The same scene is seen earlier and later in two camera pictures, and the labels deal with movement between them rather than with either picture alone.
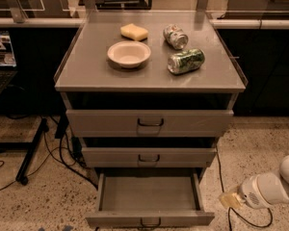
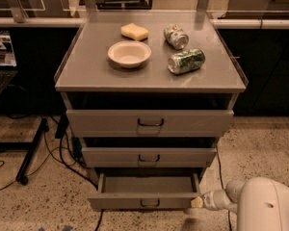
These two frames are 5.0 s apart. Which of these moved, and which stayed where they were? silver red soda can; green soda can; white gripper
Moved: white gripper
Stayed: green soda can; silver red soda can
